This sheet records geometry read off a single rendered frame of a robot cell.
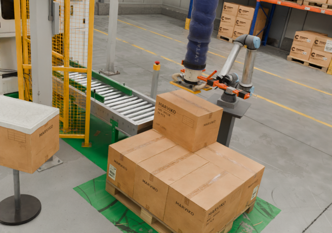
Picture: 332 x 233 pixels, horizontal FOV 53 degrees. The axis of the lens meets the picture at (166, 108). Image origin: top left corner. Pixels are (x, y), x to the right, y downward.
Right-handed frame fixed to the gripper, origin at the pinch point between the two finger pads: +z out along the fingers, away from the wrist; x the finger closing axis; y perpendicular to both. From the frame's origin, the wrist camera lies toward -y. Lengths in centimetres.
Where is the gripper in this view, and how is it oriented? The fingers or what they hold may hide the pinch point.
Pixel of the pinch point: (216, 82)
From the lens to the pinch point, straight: 330.9
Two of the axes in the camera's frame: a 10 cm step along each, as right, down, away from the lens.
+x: 1.3, -9.1, -4.0
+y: -7.1, -3.7, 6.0
